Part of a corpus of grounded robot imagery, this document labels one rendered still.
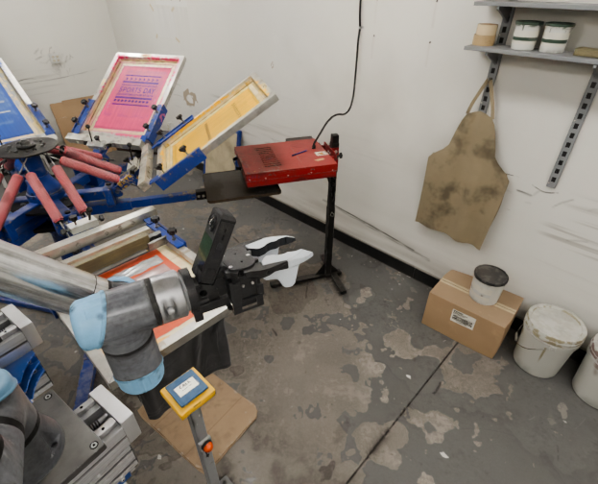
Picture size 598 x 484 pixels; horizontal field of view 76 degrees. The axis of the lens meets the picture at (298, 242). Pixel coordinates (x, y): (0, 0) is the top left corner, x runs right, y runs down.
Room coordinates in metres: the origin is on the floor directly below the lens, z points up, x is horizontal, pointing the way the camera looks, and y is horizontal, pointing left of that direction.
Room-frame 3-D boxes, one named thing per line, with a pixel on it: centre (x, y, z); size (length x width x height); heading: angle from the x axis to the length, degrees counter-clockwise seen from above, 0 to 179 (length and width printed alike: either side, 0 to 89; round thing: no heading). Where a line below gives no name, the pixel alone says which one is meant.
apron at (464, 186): (2.25, -1.06, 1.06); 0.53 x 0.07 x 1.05; 46
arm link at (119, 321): (0.39, 0.26, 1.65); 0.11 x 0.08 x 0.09; 119
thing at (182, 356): (1.02, 0.47, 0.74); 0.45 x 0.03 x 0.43; 136
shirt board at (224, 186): (2.14, 0.80, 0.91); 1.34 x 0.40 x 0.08; 106
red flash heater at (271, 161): (2.34, 0.08, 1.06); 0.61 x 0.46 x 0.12; 106
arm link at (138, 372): (0.41, 0.27, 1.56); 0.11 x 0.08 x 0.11; 29
